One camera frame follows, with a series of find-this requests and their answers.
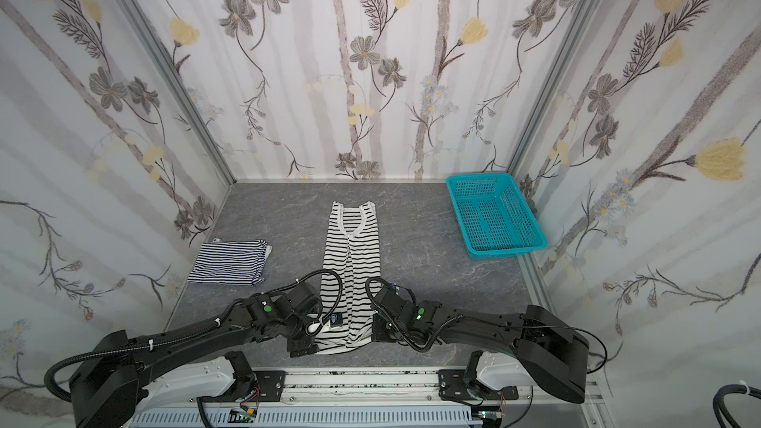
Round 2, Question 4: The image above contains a black striped tank top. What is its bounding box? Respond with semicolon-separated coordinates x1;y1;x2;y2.
316;201;382;354

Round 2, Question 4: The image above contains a blue striped tank top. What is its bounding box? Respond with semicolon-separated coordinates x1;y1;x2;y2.
187;240;273;287

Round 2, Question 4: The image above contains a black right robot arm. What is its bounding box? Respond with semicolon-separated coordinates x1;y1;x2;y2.
365;277;590;404

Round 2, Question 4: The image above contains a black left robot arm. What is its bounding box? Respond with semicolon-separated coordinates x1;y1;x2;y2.
69;281;333;427

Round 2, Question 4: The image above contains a teal plastic basket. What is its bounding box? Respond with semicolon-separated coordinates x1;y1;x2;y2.
446;172;548;261

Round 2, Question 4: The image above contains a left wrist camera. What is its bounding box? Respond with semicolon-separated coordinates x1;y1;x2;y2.
306;312;344;336

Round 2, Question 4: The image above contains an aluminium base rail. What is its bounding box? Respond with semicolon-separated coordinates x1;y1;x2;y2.
112;365;604;408

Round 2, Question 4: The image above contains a white vented cable duct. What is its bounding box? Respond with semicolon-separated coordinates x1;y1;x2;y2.
127;406;483;428

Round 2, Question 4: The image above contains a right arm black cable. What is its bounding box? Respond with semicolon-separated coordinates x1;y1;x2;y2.
504;326;608;428

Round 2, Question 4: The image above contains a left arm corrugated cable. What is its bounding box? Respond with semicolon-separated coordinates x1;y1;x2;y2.
42;320;221;403

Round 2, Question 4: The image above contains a black cable bundle corner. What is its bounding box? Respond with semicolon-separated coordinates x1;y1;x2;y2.
711;380;760;428

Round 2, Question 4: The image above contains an aluminium corner post left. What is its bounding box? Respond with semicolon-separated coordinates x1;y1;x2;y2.
115;0;237;186

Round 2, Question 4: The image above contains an aluminium corner post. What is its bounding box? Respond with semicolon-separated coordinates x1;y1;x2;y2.
115;0;237;186
507;0;602;176

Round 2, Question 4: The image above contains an aluminium corner post right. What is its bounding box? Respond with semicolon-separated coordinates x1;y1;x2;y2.
507;0;602;176

